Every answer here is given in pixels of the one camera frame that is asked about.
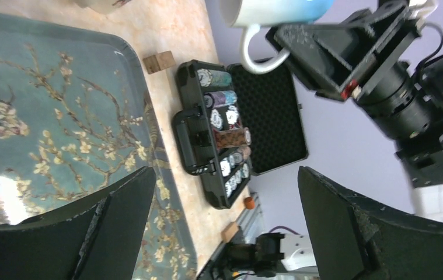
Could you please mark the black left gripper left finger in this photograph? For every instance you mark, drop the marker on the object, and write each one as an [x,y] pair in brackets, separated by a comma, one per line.
[95,237]

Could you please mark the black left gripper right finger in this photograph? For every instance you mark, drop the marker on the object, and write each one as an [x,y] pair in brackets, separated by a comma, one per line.
[356,237]

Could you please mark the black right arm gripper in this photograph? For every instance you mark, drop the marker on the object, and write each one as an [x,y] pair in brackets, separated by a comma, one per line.
[334,59]

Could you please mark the white and blue mug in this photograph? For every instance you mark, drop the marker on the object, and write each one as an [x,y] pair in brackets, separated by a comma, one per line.
[252,15]

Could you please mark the cream patterned mug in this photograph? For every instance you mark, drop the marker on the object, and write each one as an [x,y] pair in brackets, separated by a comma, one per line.
[102,6]

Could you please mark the small orange block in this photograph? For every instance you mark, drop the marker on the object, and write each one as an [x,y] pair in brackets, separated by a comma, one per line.
[249,203]

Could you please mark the tan wooden block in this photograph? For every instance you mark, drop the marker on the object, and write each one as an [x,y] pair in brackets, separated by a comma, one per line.
[229,232]

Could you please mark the black poker chip case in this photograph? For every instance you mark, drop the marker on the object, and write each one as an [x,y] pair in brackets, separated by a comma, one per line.
[235,125]

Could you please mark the teal blossom-pattern tray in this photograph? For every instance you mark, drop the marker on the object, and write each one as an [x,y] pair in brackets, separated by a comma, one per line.
[76,117]

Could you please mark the brown wooden block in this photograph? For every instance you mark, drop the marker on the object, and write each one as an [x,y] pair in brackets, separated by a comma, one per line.
[159,62]

